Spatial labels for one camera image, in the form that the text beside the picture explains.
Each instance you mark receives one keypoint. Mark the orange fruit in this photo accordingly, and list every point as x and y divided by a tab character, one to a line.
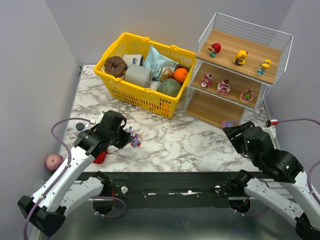
180	74

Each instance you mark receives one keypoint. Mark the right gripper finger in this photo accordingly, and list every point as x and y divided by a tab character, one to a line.
238	130
237	142

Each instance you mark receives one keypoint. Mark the pink bear with strawberry cake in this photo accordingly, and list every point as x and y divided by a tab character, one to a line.
223	88

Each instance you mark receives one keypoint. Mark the white blue box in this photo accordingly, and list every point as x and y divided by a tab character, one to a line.
136	59

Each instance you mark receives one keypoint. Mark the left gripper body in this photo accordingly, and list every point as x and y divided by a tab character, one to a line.
124	138

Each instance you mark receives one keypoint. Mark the yellow plastic basket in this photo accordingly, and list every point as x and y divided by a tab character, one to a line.
144	98

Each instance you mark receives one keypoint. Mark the chocolate donut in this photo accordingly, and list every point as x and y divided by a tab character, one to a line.
115	66

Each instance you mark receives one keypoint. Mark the red bell pepper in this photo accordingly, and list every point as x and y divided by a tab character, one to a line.
101	158

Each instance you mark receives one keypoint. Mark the white plastic bottle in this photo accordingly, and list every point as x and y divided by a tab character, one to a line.
80	127

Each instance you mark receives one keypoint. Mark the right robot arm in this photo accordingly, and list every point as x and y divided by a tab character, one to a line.
302	210

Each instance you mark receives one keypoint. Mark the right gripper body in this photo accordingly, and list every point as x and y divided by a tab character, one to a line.
235	133

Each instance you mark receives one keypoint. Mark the purple bunny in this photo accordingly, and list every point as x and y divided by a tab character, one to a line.
136	141
228	123

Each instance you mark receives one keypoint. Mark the pink bear with santa hat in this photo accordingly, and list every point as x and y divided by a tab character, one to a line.
206	81

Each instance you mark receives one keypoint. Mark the yellow hair blue figure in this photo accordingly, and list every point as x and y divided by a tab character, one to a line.
264	66

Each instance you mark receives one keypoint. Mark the white wire wooden shelf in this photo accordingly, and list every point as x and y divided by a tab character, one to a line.
233	34

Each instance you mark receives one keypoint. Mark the yellow hair girl figure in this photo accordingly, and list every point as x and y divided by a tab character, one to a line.
240	58

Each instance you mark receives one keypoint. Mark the green melon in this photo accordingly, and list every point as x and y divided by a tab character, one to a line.
170	87

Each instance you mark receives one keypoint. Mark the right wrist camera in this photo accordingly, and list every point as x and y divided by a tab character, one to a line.
270	128

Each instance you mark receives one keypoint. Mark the white cup in basket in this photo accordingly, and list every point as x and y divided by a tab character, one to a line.
154	85

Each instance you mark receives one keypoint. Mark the brown bread pastry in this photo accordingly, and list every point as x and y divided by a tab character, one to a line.
168	73

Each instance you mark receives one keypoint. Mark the red cherry toy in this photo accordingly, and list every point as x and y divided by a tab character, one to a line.
214	49

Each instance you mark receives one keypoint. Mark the light blue chips bag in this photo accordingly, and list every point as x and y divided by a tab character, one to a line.
157	63

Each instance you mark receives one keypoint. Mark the pink strawberry cake toy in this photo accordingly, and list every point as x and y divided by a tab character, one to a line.
247	96

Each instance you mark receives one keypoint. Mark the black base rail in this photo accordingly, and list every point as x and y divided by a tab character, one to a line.
158	189

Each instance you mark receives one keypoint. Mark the grey paper roll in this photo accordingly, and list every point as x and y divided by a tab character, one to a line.
138	75

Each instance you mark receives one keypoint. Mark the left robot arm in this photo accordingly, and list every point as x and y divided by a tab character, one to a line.
48	207

